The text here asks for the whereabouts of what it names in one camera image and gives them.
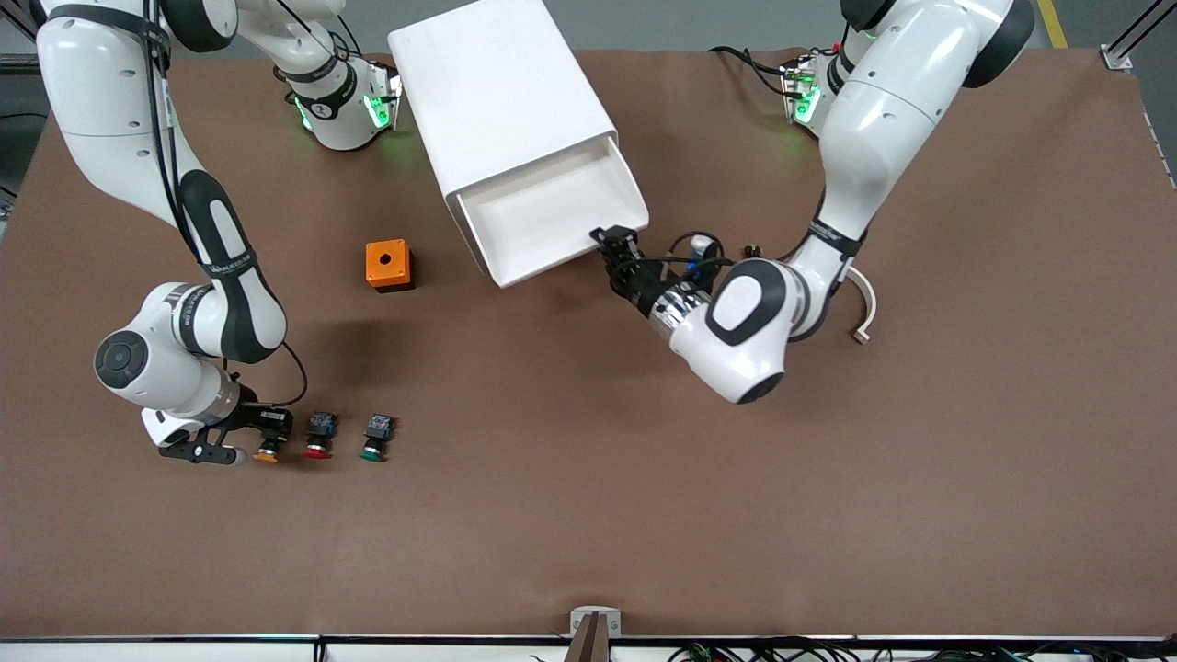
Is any white drawer cabinet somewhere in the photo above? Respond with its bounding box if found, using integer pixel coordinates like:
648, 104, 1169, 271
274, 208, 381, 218
388, 0, 615, 200

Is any aluminium corner post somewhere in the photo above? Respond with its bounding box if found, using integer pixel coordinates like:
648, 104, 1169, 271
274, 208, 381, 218
1102, 0, 1177, 71

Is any white plastic drawer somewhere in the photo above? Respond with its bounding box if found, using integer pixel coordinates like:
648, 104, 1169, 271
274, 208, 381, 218
448, 138, 650, 290

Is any black left base cable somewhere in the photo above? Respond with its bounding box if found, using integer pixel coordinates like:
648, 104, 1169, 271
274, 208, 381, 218
708, 45, 794, 95

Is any orange button enclosure box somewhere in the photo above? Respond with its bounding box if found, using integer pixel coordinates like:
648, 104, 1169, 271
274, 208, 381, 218
365, 239, 415, 293

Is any black right base cable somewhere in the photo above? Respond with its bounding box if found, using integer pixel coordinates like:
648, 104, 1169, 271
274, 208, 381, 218
313, 0, 365, 62

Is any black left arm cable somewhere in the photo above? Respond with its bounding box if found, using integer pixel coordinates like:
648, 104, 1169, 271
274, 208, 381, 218
667, 230, 737, 277

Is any black base cable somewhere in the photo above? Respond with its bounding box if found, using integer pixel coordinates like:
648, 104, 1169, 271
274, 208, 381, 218
313, 0, 365, 62
708, 45, 794, 95

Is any red push button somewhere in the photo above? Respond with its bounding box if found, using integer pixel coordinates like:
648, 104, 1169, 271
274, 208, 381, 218
303, 412, 339, 460

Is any white curved plastic bracket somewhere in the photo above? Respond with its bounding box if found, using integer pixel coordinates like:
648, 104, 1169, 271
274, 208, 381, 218
844, 267, 879, 347

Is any tangled cable bundle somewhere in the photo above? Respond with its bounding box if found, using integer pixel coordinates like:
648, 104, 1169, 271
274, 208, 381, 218
667, 639, 1177, 662

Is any white table edge rail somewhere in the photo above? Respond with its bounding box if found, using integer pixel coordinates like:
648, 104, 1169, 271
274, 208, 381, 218
0, 636, 1177, 662

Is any green push button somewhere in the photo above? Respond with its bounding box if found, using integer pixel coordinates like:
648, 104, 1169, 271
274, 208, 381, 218
359, 414, 396, 462

